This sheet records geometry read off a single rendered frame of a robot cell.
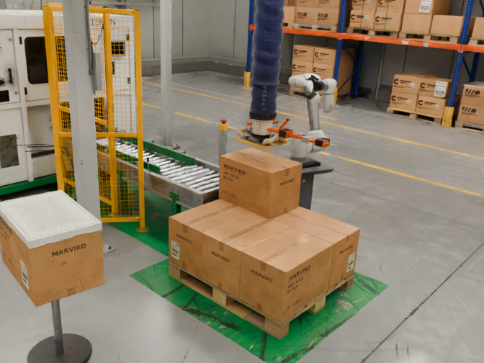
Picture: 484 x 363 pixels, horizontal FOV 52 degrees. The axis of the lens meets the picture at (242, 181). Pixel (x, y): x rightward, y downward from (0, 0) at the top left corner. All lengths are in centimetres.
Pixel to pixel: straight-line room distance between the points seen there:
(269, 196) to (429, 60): 887
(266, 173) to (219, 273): 87
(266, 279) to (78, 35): 236
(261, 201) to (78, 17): 204
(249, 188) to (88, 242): 170
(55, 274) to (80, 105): 177
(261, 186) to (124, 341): 158
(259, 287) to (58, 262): 142
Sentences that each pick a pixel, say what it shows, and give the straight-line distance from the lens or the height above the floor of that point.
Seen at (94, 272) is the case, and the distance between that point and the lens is 304.
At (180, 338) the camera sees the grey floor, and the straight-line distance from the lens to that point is 366.
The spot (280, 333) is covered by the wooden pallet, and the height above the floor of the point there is 5.
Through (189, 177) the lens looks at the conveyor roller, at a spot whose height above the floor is 55.
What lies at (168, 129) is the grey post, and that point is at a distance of 775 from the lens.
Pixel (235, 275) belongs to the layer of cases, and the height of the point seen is 33.
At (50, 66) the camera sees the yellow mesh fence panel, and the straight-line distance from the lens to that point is 473.
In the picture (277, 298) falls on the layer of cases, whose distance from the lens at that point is 352.
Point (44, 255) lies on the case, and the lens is 286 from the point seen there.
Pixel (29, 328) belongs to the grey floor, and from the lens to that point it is 393.
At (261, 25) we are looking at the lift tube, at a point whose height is 205.
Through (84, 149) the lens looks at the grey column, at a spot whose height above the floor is 98.
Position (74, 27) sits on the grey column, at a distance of 421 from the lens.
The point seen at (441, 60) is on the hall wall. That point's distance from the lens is 1238.
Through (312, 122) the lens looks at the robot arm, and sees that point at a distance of 491.
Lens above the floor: 224
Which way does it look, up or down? 20 degrees down
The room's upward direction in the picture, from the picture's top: 3 degrees clockwise
